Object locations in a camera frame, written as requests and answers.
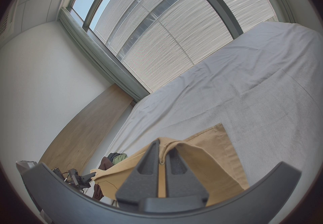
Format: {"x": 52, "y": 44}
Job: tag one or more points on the window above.
{"x": 164, "y": 21}

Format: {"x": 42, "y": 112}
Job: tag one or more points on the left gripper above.
{"x": 80, "y": 182}

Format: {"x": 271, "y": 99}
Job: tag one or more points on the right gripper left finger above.
{"x": 140, "y": 180}

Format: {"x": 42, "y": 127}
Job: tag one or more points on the tan shorts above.
{"x": 214, "y": 157}

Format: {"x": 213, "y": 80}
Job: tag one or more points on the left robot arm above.
{"x": 26, "y": 167}

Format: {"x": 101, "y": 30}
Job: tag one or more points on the bed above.
{"x": 239, "y": 79}

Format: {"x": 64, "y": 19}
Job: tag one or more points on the ceiling air conditioner vent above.
{"x": 8, "y": 20}

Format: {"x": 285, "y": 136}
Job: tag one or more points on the dark grey garment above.
{"x": 115, "y": 155}

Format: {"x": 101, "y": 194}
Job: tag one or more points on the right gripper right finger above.
{"x": 188, "y": 182}

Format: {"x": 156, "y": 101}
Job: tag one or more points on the dark brown garment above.
{"x": 104, "y": 163}

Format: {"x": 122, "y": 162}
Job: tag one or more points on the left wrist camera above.
{"x": 72, "y": 173}

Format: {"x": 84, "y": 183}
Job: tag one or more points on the green garment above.
{"x": 119, "y": 160}

